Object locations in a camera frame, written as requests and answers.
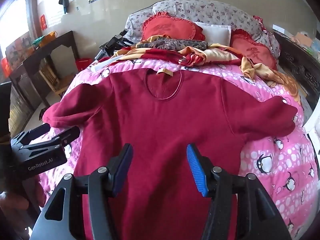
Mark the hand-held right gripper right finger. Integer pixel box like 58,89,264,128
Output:
186,144,292,240

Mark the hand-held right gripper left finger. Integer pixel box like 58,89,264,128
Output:
29,143,134,240

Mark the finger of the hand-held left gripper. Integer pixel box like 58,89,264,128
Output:
15,127,80,155
11,124,50,146

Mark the dark red sweater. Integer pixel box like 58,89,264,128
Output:
42,67,298,240

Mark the person's left hand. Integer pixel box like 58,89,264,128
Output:
0,191,30,211

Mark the wooden chair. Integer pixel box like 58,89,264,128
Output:
39,60,75,98

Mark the pink penguin blanket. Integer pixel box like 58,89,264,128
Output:
37,57,319,240

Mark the red bin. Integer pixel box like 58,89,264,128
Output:
75,57,93,72

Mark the white plastic tube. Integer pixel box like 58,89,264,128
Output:
91,56,118,72

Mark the yellow and green cloth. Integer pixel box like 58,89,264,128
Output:
32,31,58,47

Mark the dark wooden table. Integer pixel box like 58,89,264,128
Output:
9,31,80,110

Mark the black tripod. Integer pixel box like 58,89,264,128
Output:
94,30,134,61

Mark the yellow red satin quilt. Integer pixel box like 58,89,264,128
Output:
111,36,300,103

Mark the white chair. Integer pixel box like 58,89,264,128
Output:
302,110,320,155

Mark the dark patterned cloth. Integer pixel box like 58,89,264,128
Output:
136,37,209,50

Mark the red heart pillow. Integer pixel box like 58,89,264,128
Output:
230,29,278,70
142,12,206,42

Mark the white pillow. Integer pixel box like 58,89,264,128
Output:
194,21,232,46

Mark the carved dark wooden cabinet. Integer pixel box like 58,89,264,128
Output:
272,30,320,110

